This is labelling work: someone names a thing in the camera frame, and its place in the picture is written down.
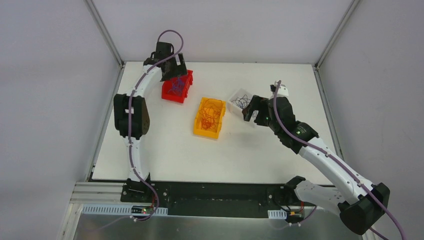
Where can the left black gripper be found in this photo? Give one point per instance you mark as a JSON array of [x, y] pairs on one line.
[[173, 68]]

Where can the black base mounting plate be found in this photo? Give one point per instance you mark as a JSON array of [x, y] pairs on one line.
[[211, 199]]

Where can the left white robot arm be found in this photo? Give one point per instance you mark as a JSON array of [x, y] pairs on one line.
[[131, 116]]

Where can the red plastic bin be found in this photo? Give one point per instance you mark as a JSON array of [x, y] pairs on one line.
[[176, 89]]

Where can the green lit controller board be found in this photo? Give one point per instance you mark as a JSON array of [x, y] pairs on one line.
[[138, 210]]

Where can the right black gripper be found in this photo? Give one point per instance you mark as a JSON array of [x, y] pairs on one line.
[[260, 109]]

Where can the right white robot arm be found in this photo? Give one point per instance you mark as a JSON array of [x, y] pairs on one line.
[[357, 201]]

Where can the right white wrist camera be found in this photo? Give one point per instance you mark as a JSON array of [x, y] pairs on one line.
[[282, 91]]

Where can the yellow plastic bin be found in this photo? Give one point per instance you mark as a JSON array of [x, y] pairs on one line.
[[209, 118]]

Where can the white plastic bin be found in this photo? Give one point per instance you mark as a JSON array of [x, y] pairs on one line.
[[237, 102]]

